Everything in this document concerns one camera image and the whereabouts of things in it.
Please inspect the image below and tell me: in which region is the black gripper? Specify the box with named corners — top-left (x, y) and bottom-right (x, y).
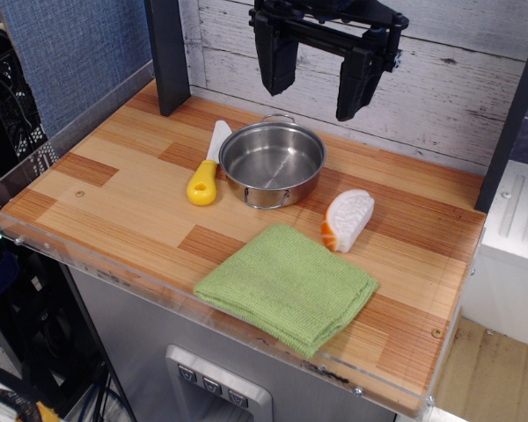
top-left (249, 1), bottom-right (408, 121)

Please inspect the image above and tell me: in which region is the stainless steel pot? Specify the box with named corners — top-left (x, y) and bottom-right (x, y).
top-left (219, 113), bottom-right (326, 210)

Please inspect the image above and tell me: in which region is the orange white toy food piece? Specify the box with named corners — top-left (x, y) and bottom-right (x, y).
top-left (321, 189), bottom-right (375, 253)

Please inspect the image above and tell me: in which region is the green knitted cloth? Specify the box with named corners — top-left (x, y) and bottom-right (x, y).
top-left (194, 224), bottom-right (378, 358)

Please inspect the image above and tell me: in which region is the white grooved box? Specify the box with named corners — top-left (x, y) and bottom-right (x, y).
top-left (482, 160), bottom-right (528, 259)

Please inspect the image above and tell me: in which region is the black plastic crate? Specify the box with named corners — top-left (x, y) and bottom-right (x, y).
top-left (0, 28), bottom-right (48, 178)

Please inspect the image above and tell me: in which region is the silver button panel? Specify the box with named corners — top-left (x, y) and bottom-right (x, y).
top-left (165, 345), bottom-right (274, 421)

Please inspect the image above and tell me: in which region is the clear acrylic table guard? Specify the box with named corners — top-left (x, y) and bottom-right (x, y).
top-left (0, 85), bottom-right (438, 421)

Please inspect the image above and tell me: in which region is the dark left support post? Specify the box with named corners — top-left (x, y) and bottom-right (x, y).
top-left (144, 0), bottom-right (191, 116)

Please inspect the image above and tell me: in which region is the dark support post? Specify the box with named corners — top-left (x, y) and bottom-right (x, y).
top-left (474, 58), bottom-right (528, 213)
top-left (144, 0), bottom-right (191, 116)

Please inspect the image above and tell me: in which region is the yellow handled toy knife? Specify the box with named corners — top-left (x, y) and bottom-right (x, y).
top-left (187, 120), bottom-right (232, 206)

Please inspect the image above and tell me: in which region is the dark right support post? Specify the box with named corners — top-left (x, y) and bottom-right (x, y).
top-left (474, 58), bottom-right (528, 213)

